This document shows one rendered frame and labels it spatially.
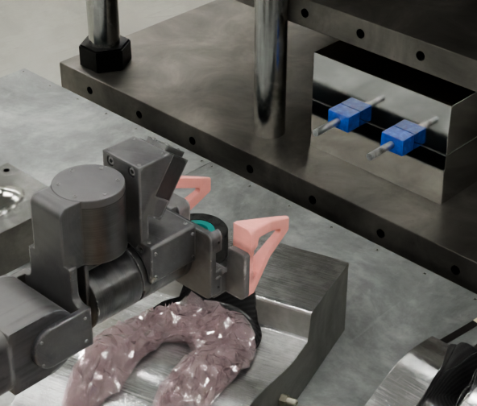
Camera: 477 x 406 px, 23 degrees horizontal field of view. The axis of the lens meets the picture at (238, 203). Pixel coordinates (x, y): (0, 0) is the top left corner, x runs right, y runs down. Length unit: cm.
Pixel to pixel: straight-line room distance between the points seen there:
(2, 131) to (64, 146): 12
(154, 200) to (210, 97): 122
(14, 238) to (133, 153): 75
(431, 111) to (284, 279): 46
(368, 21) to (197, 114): 41
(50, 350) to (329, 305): 62
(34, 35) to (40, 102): 224
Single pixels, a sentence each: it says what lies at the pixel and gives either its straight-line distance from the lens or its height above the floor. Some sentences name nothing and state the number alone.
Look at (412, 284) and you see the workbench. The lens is 165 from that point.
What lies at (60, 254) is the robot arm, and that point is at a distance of 90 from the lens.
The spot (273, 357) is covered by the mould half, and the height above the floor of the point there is 87.
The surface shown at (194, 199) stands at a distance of 109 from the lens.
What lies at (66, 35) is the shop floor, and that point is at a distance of 435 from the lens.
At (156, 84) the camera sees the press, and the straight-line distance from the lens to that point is 220.
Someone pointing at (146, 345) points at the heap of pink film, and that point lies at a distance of 138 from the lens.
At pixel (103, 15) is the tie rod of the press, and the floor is 90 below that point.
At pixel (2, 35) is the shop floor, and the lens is 438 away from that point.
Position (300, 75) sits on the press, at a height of 79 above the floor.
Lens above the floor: 177
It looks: 32 degrees down
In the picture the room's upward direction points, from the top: straight up
